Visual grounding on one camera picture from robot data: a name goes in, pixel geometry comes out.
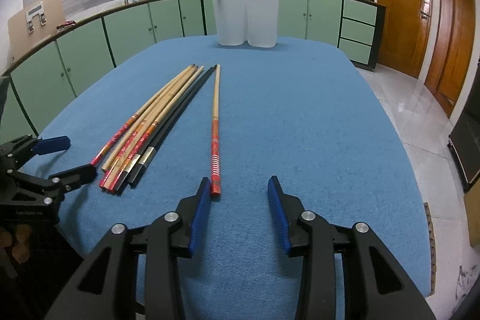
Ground wooden closed door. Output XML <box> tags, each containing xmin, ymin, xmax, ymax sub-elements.
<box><xmin>377</xmin><ymin>0</ymin><xmax>432</xmax><ymax>78</ymax></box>

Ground brown cardboard box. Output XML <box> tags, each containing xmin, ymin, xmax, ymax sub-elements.
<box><xmin>464</xmin><ymin>180</ymin><xmax>480</xmax><ymax>248</ymax></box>

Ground white twin utensil holder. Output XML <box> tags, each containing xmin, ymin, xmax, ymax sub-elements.
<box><xmin>212</xmin><ymin>0</ymin><xmax>280</xmax><ymax>49</ymax></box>

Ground cardboard board with hardware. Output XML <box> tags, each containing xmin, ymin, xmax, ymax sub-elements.
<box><xmin>8</xmin><ymin>0</ymin><xmax>66</xmax><ymax>62</ymax></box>

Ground patterned floor rag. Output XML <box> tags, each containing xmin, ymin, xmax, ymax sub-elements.
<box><xmin>455</xmin><ymin>265</ymin><xmax>478</xmax><ymax>305</ymax></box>

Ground blue tablecloth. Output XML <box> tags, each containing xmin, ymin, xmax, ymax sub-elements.
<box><xmin>24</xmin><ymin>36</ymin><xmax>431</xmax><ymax>319</ymax></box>

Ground black glass cabinet appliance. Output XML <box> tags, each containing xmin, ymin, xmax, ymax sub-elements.
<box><xmin>448</xmin><ymin>67</ymin><xmax>480</xmax><ymax>193</ymax></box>

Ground green lower kitchen cabinets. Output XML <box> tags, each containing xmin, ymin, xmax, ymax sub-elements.
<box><xmin>1</xmin><ymin>0</ymin><xmax>386</xmax><ymax>141</ymax></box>

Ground wooden open door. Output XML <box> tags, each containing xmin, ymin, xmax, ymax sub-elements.
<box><xmin>425</xmin><ymin>0</ymin><xmax>476</xmax><ymax>116</ymax></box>

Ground red cloth on counter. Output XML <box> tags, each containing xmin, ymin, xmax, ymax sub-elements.
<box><xmin>56</xmin><ymin>20</ymin><xmax>77</xmax><ymax>32</ymax></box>

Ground wooden stool with patterned cushion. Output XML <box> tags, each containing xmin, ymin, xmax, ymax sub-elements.
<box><xmin>423</xmin><ymin>202</ymin><xmax>437</xmax><ymax>296</ymax></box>

